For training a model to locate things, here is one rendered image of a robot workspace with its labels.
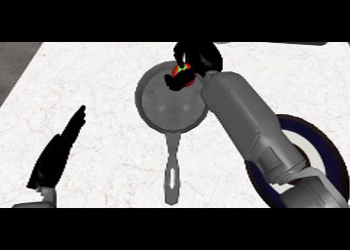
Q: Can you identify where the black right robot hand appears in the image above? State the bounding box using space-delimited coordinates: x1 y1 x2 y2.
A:
164 41 224 92

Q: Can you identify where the grey frying pan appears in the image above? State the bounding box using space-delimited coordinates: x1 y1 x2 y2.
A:
136 61 210 206

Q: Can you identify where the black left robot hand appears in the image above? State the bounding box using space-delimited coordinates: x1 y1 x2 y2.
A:
28 104 88 193

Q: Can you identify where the white plate with blue rim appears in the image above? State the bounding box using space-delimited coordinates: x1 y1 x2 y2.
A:
244 113 350 209

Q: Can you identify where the red tomato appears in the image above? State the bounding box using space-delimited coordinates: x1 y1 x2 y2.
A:
171 63 199 88

